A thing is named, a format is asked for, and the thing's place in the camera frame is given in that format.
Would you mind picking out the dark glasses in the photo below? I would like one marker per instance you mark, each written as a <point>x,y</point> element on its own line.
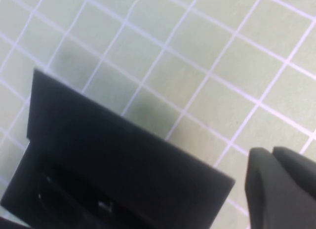
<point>74,202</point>

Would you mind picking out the black glasses case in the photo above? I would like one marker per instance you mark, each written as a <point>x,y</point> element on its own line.
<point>111,145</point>

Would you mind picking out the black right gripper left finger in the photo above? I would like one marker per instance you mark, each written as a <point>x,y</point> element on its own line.
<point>269,199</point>

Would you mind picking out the green white-checked tablecloth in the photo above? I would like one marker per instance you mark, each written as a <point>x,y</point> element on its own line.
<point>222,66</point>

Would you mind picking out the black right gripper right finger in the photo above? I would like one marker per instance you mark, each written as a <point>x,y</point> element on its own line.
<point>298,172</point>

